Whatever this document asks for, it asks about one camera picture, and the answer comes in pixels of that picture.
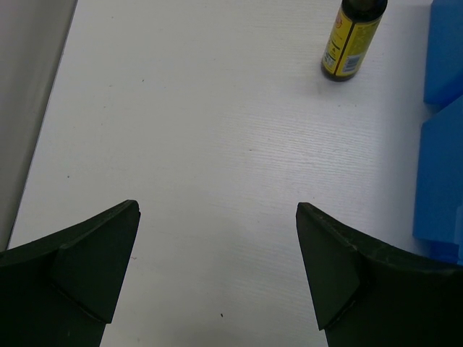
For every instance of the brown yellow-label bottle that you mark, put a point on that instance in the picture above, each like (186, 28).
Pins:
(350, 38)

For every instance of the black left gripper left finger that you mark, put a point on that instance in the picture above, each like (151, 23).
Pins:
(62, 289)

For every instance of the blue bin middle compartment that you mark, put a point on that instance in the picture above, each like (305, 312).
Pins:
(438, 201)

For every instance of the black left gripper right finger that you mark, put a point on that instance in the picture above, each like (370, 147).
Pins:
(366, 292)

